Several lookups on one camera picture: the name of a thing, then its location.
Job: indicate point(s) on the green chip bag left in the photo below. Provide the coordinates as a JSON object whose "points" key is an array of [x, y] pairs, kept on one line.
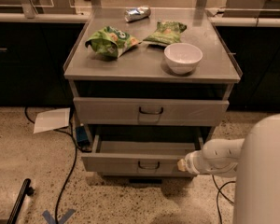
{"points": [[111, 42]]}

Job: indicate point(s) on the black bar object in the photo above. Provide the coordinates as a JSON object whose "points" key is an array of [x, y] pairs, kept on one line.
{"points": [[26, 190]]}

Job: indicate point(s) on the white paper sheet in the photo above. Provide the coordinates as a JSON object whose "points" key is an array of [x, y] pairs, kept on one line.
{"points": [[52, 120]]}

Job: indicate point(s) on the green chip bag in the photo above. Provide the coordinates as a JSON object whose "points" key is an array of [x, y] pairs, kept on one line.
{"points": [[111, 42], [166, 33]]}

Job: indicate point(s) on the grey drawer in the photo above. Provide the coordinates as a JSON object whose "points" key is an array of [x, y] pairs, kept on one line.
{"points": [[127, 158], [164, 112]]}

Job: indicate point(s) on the white ceramic bowl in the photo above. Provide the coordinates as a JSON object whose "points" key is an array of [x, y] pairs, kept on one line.
{"points": [[182, 58]]}

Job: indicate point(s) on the dark counter cabinet background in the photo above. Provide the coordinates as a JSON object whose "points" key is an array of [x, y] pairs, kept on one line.
{"points": [[32, 55]]}

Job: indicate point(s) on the padded gripper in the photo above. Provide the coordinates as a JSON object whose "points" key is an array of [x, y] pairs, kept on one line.
{"points": [[192, 164]]}

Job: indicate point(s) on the crushed silver soda can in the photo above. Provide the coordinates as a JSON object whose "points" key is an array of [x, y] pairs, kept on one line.
{"points": [[137, 13]]}

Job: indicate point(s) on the grey metal drawer cabinet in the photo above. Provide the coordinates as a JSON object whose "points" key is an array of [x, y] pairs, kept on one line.
{"points": [[142, 73]]}

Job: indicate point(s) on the green chip bag right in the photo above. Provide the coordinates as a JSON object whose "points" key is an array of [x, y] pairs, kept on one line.
{"points": [[166, 33]]}

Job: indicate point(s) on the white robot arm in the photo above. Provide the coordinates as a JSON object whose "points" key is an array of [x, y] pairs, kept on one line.
{"points": [[254, 162]]}

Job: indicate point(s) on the blue power adapter box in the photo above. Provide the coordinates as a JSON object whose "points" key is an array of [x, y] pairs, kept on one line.
{"points": [[82, 138]]}

